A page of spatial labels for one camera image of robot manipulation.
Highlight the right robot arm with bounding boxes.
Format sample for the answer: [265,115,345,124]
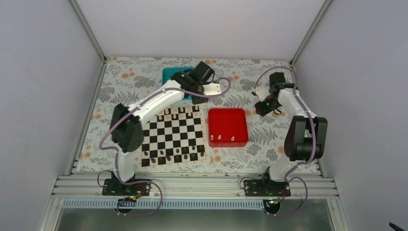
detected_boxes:
[252,72,328,196]

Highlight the floral patterned tablecloth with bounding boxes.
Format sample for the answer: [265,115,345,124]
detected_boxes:
[76,57,292,174]

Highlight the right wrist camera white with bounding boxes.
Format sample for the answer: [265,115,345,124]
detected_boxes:
[252,86,270,102]

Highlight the black white chessboard mat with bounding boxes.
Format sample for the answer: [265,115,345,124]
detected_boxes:
[138,105,210,171]

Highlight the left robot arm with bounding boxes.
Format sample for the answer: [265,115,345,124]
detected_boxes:
[109,62,215,195]

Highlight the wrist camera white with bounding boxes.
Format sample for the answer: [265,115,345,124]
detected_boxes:
[203,83,222,96]
[252,86,270,102]

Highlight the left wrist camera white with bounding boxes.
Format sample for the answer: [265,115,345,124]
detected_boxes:
[203,83,222,96]

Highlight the aluminium rail frame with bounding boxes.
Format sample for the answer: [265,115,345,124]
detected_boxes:
[51,174,339,199]

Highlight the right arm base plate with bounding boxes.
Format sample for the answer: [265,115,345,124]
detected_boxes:
[243,180,291,197]

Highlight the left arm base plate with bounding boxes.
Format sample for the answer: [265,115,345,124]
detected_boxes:
[102,179,151,197]

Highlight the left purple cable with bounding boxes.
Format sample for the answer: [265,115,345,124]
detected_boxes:
[99,77,232,218]

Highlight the red plastic tray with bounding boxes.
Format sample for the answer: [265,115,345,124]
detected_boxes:
[208,108,249,148]

